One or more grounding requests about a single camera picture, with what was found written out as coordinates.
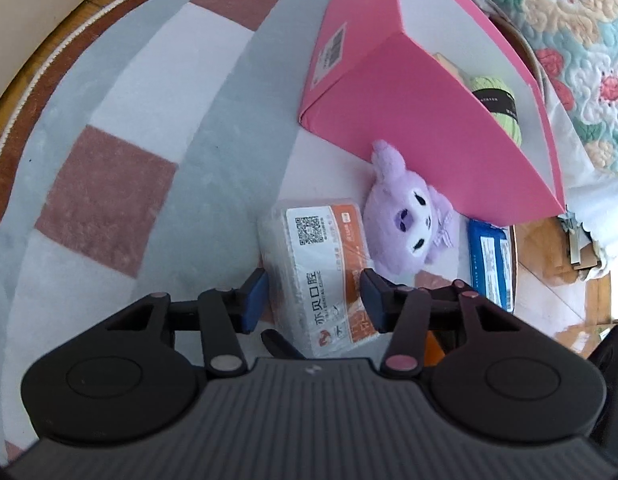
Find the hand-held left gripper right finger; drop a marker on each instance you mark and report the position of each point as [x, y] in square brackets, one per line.
[371, 300]

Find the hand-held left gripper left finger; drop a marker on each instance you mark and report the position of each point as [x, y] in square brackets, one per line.
[254, 300]

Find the orange white mask packet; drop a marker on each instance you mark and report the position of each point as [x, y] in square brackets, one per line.
[314, 250]

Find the orange makeup sponge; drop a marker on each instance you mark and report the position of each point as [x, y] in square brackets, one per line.
[433, 350]

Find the purple plush toy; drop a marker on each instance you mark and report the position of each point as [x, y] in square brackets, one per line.
[409, 210]

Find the blue snack packet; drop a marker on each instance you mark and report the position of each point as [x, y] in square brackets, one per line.
[489, 260]

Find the pink cardboard box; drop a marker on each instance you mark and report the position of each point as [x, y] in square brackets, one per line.
[414, 120]

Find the green yarn ball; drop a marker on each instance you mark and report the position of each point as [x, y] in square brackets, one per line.
[499, 105]

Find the cardboard pieces under bed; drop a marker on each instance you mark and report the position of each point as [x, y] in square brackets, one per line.
[584, 255]

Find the checkered rug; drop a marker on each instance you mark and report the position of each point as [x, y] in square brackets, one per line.
[139, 110]

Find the floral quilt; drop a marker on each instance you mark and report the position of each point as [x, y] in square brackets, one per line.
[564, 20]

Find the beige cabinet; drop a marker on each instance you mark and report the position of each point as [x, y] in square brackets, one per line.
[29, 10]

